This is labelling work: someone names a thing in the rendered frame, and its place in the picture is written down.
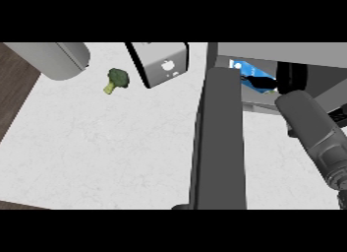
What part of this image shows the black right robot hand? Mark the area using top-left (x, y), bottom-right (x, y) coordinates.
top-left (240, 61), bottom-right (309, 95)

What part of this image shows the blue milk carton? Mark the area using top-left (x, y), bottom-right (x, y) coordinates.
top-left (228, 58), bottom-right (281, 95)

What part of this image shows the grey microwave body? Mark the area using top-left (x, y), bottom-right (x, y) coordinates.
top-left (207, 42), bottom-right (347, 129)

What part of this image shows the dark grey microwave door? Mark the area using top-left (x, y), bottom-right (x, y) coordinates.
top-left (172, 66), bottom-right (249, 211)

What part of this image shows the silver toaster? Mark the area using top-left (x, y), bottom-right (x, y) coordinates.
top-left (125, 42), bottom-right (193, 90)

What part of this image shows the green broccoli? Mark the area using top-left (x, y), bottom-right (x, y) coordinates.
top-left (103, 67), bottom-right (131, 95)

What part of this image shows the pale grey rounded appliance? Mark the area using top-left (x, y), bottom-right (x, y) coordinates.
top-left (2, 42), bottom-right (92, 82)

